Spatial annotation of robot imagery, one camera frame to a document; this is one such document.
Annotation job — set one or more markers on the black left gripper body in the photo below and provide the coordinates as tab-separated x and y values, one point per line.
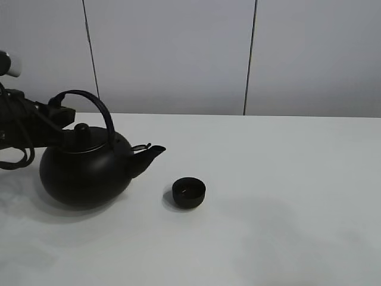
21	124

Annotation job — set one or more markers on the small black teacup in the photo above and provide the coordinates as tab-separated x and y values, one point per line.
188	192

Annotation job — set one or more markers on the black round teapot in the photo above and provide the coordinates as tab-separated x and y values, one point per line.
93	165

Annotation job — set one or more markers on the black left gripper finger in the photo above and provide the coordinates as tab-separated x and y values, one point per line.
48	134
61	116

